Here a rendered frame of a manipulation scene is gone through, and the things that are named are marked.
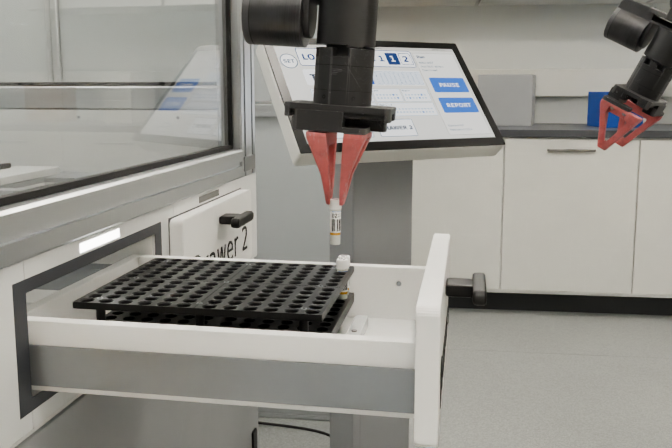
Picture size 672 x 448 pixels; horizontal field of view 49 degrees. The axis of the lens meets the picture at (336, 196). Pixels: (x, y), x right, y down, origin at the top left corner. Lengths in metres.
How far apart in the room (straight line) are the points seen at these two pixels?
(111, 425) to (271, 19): 0.44
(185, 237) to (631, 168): 3.01
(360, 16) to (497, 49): 3.64
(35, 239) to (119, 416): 0.26
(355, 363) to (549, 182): 3.13
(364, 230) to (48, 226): 1.08
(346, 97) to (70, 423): 0.40
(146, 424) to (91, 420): 0.14
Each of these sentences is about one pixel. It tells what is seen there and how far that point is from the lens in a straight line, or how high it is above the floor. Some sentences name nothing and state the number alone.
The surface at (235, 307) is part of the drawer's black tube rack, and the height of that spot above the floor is 0.90.
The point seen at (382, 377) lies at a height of 0.87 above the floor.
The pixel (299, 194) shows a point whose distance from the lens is 2.39.
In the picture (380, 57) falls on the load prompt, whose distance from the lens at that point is 1.74.
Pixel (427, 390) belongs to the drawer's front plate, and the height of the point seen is 0.87.
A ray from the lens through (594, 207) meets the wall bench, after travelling 3.73.
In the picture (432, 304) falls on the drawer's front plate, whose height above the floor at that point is 0.93.
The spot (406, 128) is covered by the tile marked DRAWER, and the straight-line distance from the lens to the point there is 1.62.
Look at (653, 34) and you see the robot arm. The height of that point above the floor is 1.17.
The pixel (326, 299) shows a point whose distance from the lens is 0.67.
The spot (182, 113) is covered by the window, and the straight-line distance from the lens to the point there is 1.01.
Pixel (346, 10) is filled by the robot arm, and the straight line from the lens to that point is 0.71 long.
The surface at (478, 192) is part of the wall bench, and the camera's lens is 3.65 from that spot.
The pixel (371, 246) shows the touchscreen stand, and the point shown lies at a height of 0.73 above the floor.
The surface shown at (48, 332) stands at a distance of 0.67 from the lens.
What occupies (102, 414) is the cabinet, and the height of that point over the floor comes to 0.76.
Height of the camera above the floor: 1.08
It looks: 8 degrees down
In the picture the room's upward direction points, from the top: straight up
